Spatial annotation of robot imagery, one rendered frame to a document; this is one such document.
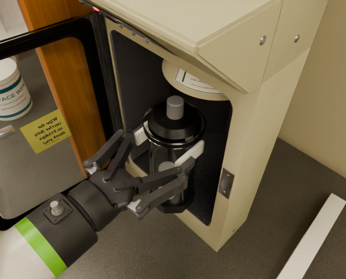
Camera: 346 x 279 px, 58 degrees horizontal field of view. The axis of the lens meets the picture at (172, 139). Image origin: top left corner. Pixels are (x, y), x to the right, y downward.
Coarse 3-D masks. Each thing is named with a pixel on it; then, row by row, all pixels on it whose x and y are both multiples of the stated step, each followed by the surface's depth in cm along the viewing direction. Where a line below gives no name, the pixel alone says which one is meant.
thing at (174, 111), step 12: (156, 108) 53; (168, 108) 50; (180, 108) 50; (192, 108) 53; (156, 120) 51; (168, 120) 51; (180, 120) 51; (192, 120) 51; (156, 132) 50; (168, 132) 50; (180, 132) 50; (192, 132) 50
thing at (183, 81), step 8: (168, 64) 50; (168, 72) 49; (176, 72) 48; (184, 72) 47; (168, 80) 50; (176, 80) 48; (184, 80) 47; (192, 80) 46; (200, 80) 46; (176, 88) 48; (184, 88) 48; (192, 88) 47; (200, 88) 46; (208, 88) 46; (200, 96) 47; (208, 96) 47; (216, 96) 46; (224, 96) 46
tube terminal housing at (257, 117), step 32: (288, 0) 28; (320, 0) 33; (128, 32) 48; (288, 32) 32; (288, 64) 37; (256, 96) 36; (288, 96) 44; (256, 128) 41; (224, 160) 47; (256, 160) 51; (192, 224) 71; (224, 224) 59
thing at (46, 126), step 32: (32, 32) 46; (0, 64) 46; (32, 64) 49; (64, 64) 52; (0, 96) 49; (32, 96) 52; (64, 96) 56; (0, 128) 52; (32, 128) 56; (64, 128) 60; (96, 128) 66; (0, 160) 56; (32, 160) 60; (64, 160) 66; (0, 192) 60; (32, 192) 66
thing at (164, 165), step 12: (144, 120) 53; (204, 120) 53; (156, 144) 51; (180, 144) 50; (156, 156) 55; (168, 156) 53; (180, 156) 53; (156, 168) 57; (168, 168) 55; (192, 168) 58; (192, 180) 62; (180, 192) 61; (192, 192) 66; (168, 204) 64
